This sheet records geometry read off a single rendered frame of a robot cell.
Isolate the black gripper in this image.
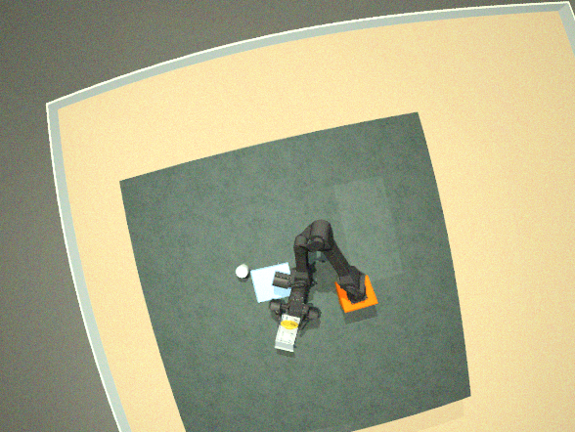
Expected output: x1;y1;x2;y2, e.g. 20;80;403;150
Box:
268;291;319;331

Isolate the white cylinder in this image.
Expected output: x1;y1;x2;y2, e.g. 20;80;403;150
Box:
236;264;249;278

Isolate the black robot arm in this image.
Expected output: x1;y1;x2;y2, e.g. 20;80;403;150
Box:
272;219;368;318

